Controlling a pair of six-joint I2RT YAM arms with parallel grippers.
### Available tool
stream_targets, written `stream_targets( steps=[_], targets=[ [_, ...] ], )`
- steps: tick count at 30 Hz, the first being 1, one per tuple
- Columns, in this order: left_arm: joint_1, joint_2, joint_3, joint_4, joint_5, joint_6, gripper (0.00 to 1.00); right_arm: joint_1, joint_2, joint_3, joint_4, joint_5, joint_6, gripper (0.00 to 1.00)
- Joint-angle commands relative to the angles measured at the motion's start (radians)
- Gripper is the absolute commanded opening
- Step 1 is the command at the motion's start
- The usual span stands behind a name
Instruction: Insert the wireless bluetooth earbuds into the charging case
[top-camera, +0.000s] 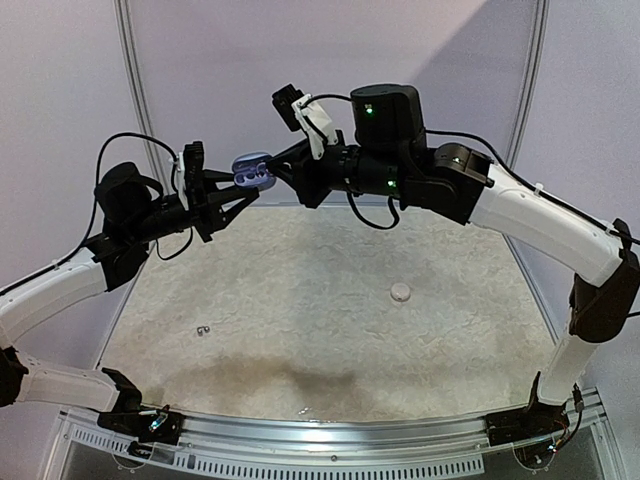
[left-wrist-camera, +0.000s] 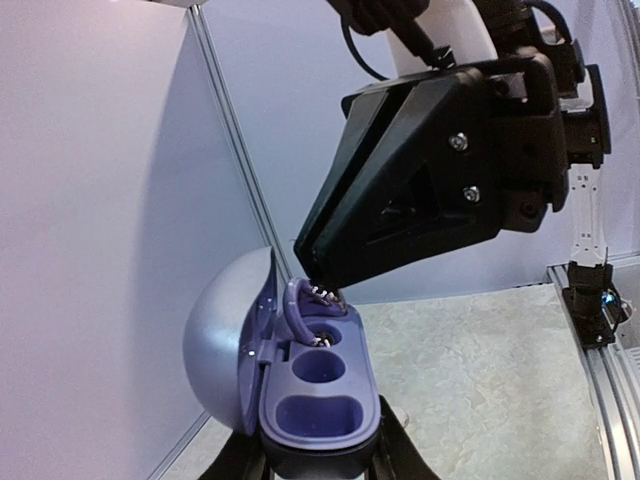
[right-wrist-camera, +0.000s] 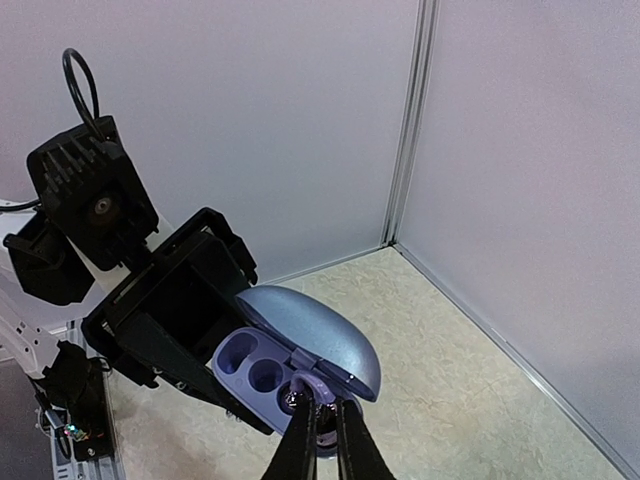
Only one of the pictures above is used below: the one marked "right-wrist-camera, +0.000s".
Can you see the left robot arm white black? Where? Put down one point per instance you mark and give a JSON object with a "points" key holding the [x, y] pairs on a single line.
{"points": [[46, 282]]}

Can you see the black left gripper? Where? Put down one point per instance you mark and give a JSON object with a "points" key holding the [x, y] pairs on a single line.
{"points": [[166, 320]]}

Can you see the blue-grey earbud charging case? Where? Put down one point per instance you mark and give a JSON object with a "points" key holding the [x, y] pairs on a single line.
{"points": [[294, 344]]}

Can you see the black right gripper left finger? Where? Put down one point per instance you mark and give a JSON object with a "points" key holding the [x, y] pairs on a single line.
{"points": [[295, 457]]}

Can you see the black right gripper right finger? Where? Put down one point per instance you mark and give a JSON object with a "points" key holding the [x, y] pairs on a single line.
{"points": [[358, 456]]}

